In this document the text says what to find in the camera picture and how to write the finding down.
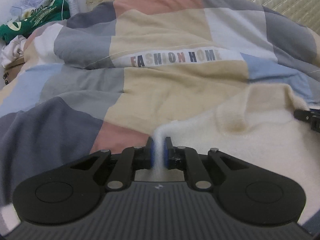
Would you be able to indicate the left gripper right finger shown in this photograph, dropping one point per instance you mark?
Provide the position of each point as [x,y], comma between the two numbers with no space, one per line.
[188,161]

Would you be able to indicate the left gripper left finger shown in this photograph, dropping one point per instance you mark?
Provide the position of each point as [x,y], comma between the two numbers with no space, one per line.
[130,160]

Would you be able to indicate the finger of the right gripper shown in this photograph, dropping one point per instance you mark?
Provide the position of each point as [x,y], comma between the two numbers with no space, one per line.
[312,117]

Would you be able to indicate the patchwork plaid duvet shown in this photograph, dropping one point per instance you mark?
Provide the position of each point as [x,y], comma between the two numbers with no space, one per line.
[108,78]

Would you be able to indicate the cardboard box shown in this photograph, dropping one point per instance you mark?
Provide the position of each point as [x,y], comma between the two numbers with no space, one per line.
[12,70]

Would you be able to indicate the white spray bottle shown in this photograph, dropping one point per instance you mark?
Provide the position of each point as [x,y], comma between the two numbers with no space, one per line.
[73,7]

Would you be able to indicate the white crumpled cloth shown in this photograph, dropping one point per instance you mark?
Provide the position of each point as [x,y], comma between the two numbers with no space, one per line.
[12,51]

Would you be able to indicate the green printed bag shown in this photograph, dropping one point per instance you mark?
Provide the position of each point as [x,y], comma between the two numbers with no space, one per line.
[57,10]

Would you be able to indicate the tissue pack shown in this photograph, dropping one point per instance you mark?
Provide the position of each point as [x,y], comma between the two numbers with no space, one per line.
[26,8]

